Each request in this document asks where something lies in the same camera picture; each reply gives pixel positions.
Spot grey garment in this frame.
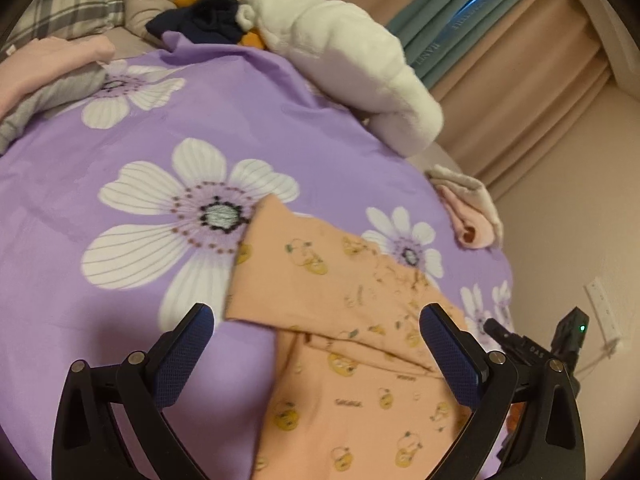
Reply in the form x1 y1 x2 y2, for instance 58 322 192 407
0 65 108 153

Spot small orange cloth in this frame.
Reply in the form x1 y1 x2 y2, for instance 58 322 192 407
239 29 267 52

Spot teal curtain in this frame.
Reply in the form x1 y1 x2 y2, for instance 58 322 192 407
387 0 556 83

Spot orange printed pants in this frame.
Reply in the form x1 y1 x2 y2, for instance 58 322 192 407
225 194 526 480

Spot folded pink cloth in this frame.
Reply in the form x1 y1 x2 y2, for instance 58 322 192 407
440 184 493 251

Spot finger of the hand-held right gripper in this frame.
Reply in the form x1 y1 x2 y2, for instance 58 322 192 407
483 319 522 352

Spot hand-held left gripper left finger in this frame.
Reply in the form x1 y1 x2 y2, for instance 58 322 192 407
51 302 216 480

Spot white wall power strip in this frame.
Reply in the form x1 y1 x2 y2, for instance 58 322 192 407
585 276 623 346

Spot beige curtain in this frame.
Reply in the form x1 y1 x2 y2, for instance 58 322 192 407
207 0 616 196

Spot pale pink garment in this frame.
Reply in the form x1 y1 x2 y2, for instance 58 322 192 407
0 35 117 116

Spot purple floral bedsheet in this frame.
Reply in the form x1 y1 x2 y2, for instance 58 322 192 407
0 30 516 480

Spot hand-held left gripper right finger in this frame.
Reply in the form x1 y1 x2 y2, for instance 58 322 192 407
419 303 586 480

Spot white plush blanket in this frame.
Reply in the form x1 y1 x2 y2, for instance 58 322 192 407
235 0 445 157

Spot folded cream cloth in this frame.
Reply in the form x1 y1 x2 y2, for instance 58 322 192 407
425 164 505 248

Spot navy cloth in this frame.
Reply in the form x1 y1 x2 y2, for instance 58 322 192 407
146 0 251 46

